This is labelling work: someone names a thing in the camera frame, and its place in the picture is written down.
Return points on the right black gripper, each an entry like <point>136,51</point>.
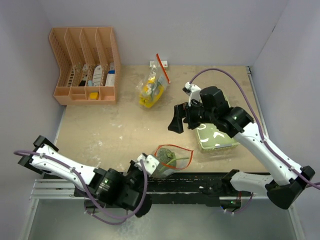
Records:
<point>181,110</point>

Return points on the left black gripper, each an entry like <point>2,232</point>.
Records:
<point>132,166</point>

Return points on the yellow banana bunch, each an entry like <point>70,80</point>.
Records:
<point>151,91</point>

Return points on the netted green melon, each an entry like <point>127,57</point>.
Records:
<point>167,160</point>

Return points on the clear zip bag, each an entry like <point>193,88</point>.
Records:
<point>156,71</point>
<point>184,156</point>

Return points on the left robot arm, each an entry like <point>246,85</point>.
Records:
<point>45,158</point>

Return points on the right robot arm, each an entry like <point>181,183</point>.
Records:
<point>286,179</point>

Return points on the pale green plastic basket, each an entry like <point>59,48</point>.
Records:
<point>211,139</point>

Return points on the small green white box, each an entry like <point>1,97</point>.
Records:
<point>163,62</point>

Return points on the white blue box organizer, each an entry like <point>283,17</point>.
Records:
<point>111,76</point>

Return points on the yellow item in organizer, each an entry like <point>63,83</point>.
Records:
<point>94,96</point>

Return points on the white remote in organizer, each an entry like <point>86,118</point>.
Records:
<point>97,76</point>

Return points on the peach desk organizer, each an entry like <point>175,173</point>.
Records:
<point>78,50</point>

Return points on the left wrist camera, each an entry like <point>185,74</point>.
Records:
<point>150,163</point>

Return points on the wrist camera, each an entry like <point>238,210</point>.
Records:
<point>150,163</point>
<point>193,92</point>

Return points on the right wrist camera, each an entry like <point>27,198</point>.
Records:
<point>193,92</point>

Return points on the black table edge rail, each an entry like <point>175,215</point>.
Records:
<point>132,192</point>

